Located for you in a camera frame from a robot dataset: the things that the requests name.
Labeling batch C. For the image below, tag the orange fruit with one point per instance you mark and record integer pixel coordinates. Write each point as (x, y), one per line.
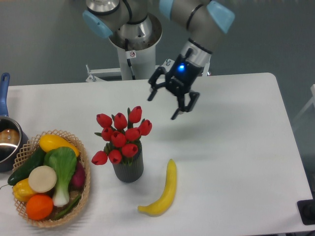
(39, 207)

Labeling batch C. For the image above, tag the black device at edge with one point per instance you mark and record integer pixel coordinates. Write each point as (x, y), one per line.
(307, 211)

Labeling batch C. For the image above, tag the blue handled saucepan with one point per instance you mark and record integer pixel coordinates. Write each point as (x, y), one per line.
(12, 137)

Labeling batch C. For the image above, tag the cream round bun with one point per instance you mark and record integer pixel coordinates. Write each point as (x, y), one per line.
(42, 179)

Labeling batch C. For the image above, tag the yellow squash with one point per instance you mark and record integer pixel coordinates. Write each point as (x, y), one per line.
(50, 142)

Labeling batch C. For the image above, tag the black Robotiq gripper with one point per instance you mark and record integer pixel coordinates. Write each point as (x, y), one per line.
(183, 76)

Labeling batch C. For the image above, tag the yellow banana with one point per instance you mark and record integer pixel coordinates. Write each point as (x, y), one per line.
(161, 205)

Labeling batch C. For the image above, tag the red tulip bouquet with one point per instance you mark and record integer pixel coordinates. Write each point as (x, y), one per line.
(122, 134)

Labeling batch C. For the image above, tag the white frame at right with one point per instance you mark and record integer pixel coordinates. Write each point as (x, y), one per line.
(307, 106)

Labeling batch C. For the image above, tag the dark grey ribbed vase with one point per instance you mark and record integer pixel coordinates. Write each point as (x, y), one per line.
(130, 171)

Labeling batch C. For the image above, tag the purple red onion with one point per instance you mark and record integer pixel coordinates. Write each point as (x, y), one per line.
(78, 179)

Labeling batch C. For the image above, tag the green cucumber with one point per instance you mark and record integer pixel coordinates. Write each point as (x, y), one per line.
(23, 172)

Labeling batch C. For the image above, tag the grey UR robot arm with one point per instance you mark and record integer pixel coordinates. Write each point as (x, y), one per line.
(207, 21)

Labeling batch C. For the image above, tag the green bean pod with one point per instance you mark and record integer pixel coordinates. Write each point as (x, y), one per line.
(68, 209)

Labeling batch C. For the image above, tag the green bok choy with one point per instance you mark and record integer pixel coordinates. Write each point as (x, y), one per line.
(63, 161)

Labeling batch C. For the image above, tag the yellow bell pepper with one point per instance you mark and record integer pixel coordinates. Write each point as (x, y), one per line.
(22, 190)

